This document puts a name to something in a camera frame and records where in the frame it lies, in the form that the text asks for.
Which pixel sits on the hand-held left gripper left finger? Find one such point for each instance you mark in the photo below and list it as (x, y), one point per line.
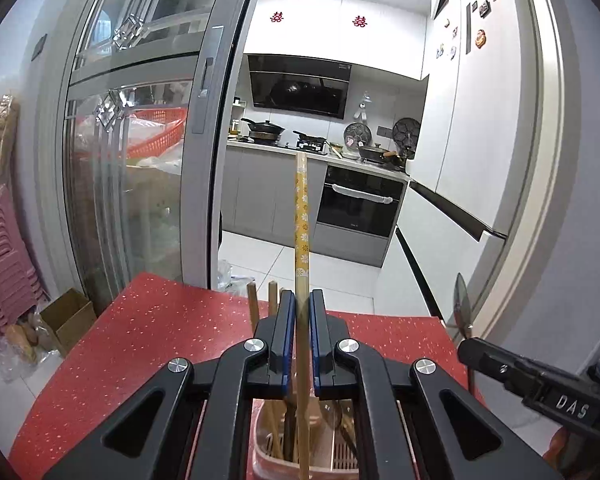
(286, 340)

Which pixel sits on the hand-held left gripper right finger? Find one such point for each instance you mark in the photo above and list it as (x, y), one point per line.
(316, 340)

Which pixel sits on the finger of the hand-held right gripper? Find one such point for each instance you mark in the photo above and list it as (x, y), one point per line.
(495, 365)

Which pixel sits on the black leaf-shaped spoon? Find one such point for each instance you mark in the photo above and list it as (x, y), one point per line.
(462, 300)

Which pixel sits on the yellow floral chopstick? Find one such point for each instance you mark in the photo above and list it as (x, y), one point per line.
(301, 240)

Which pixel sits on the translucent pink utensil holder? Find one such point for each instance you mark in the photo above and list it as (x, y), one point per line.
(342, 460)

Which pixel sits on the person's right hand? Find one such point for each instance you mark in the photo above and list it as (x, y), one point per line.
(556, 450)

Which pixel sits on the plain wooden chopstick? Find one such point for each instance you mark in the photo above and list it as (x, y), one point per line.
(252, 305)
(272, 300)

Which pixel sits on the clear plastic bag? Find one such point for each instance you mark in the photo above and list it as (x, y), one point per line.
(235, 277)

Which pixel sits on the dark brown spoon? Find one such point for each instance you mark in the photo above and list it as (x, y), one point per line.
(349, 442)

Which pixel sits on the built-in black oven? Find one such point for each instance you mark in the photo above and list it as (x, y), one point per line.
(355, 210)

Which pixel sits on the grey kitchen base cabinets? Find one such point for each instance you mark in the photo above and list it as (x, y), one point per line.
(265, 195)

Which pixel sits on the black gas stove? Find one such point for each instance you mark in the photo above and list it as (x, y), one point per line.
(307, 148)

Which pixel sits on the black frying pan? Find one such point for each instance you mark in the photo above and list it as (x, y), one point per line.
(310, 137)

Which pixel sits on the glass sliding door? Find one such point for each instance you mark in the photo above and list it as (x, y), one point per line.
(130, 200)

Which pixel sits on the round metal rack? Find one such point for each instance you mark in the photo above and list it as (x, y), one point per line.
(357, 134)
(406, 131)

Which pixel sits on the black wok with lid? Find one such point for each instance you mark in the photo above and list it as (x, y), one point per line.
(262, 129)

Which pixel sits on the brown cardboard box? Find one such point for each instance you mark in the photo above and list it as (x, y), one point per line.
(72, 320)

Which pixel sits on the white refrigerator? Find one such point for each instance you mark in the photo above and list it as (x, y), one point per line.
(480, 135)

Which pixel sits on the orange plastic basket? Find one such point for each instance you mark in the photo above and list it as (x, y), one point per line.
(150, 142)

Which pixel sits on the black range hood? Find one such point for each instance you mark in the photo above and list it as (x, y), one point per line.
(300, 90)

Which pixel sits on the clear bag of potatoes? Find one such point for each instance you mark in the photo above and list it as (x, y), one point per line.
(20, 340)

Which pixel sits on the stack of pink stools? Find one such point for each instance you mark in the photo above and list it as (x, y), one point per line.
(5, 260)

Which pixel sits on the white upper kitchen cabinets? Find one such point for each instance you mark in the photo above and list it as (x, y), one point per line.
(330, 35)

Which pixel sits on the red paper decal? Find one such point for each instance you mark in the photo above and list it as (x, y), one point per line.
(276, 17)
(359, 21)

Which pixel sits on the group of fridge magnets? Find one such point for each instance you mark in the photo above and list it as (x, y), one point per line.
(480, 39)

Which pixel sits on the grey wall switch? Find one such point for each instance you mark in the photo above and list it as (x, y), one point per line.
(40, 46)

